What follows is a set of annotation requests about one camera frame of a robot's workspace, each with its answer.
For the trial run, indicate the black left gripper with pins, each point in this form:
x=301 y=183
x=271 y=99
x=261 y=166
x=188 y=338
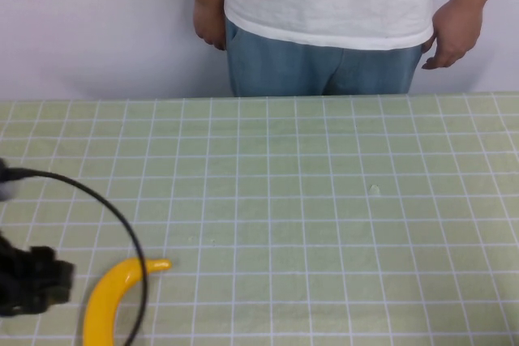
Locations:
x=18 y=281

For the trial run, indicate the person's right hand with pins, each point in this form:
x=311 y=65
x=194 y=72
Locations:
x=208 y=22

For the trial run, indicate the green white grid tablecloth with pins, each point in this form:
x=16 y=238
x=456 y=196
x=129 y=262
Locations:
x=284 y=200

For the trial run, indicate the person's left hand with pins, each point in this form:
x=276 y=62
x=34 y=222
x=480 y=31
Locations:
x=456 y=34

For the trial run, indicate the yellow plastic banana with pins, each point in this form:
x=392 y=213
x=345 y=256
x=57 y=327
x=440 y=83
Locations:
x=106 y=293

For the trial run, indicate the light blue jeans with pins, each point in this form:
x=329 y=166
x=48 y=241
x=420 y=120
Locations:
x=284 y=66

